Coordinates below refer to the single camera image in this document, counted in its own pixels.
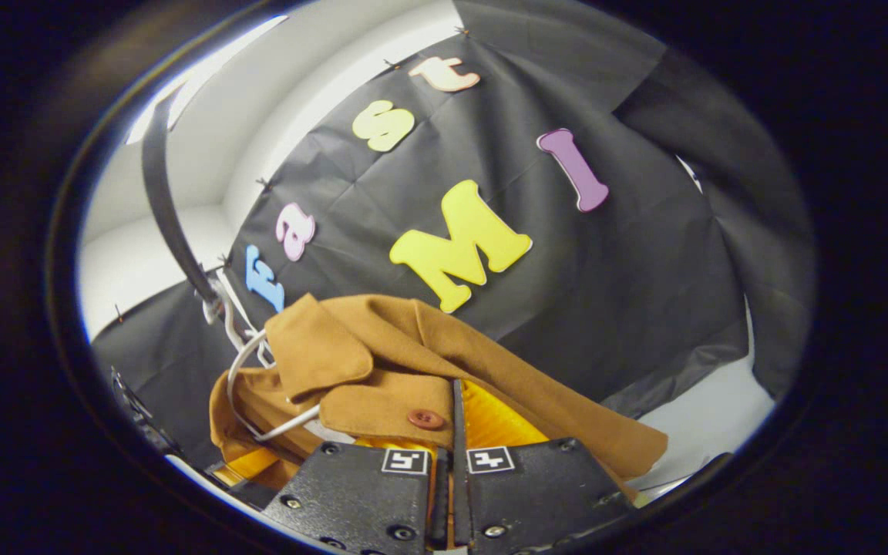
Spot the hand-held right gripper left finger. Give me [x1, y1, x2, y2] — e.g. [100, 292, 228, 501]
[262, 438, 451, 555]

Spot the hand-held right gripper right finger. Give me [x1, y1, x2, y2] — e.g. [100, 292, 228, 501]
[450, 377, 637, 555]

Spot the white clothes hanger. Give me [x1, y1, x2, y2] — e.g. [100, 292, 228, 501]
[200, 267, 324, 445]

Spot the brown shirt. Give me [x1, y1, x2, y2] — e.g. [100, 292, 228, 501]
[208, 292, 670, 498]

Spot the black backdrop cloth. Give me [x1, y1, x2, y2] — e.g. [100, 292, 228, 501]
[88, 0, 819, 473]

